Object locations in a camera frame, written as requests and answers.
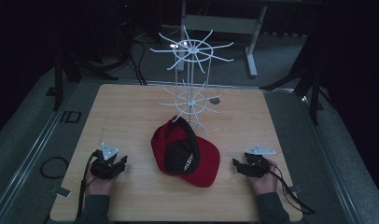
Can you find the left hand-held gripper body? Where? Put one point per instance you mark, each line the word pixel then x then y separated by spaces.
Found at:
pixel 104 168

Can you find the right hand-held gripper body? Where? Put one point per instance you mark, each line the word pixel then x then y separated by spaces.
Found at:
pixel 257 163

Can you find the person's left hand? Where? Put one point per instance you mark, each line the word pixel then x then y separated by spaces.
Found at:
pixel 99 186

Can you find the person's right hand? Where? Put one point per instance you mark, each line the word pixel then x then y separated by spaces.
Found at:
pixel 267 183

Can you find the red and black cap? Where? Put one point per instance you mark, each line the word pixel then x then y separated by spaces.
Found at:
pixel 206 161

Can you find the grey round table grommet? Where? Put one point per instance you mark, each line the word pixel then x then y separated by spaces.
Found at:
pixel 214 100

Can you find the black metal stand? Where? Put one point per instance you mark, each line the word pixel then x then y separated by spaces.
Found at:
pixel 58 84
pixel 315 93

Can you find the small metal table bracket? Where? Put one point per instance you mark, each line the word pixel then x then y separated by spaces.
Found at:
pixel 63 192

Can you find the metal floor rail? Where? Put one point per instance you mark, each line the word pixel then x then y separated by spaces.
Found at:
pixel 32 152
pixel 326 155

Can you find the white metal desk frame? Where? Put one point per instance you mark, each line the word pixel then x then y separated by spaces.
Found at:
pixel 221 24

